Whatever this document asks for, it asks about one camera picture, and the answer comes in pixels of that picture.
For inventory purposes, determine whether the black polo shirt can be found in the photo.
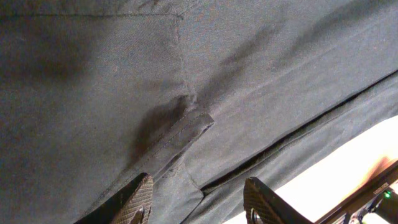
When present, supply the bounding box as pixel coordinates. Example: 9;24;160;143
1;0;397;223

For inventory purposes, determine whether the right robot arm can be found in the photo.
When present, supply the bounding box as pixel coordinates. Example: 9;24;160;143
315;162;397;224

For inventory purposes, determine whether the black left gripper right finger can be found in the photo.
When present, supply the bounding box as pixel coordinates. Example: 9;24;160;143
243;177;312;224

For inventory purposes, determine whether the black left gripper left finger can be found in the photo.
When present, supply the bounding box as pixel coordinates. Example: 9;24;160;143
110;173;154;224

